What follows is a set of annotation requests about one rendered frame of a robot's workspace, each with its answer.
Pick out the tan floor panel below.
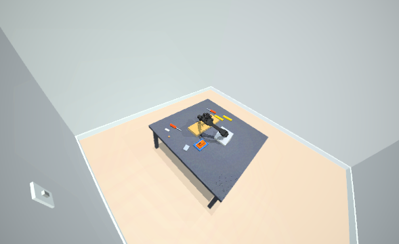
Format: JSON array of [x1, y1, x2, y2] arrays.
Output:
[[188, 115, 219, 137]]

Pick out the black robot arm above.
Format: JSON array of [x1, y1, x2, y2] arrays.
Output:
[[197, 113, 229, 138]]

